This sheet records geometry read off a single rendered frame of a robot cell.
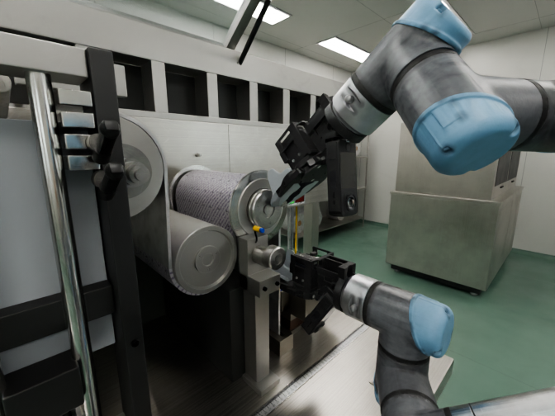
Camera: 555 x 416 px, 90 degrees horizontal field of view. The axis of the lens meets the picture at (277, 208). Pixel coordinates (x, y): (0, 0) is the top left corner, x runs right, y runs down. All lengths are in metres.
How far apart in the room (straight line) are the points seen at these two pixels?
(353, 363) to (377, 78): 0.57
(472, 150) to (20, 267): 0.40
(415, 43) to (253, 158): 0.68
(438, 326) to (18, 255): 0.46
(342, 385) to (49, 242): 0.56
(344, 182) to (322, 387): 0.42
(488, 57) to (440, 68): 4.76
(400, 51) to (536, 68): 4.63
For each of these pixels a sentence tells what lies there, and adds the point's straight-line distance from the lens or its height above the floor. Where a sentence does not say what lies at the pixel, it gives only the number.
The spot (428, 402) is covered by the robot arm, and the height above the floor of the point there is 1.05.
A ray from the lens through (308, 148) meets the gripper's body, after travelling 0.43.
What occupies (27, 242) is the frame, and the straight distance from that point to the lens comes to 0.32.
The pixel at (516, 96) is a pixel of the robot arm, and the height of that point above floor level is 1.41.
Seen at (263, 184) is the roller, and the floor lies 1.30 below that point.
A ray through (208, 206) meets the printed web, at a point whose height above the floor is 1.25.
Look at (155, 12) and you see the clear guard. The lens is 0.87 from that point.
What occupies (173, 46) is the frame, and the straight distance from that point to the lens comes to 0.86.
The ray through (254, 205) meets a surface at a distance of 0.51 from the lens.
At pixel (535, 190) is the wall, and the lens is 4.88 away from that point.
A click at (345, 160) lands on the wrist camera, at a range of 0.43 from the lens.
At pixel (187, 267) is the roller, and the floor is 1.17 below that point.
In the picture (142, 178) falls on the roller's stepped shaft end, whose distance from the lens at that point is 0.31.
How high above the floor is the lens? 1.36
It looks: 12 degrees down
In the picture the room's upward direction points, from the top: straight up
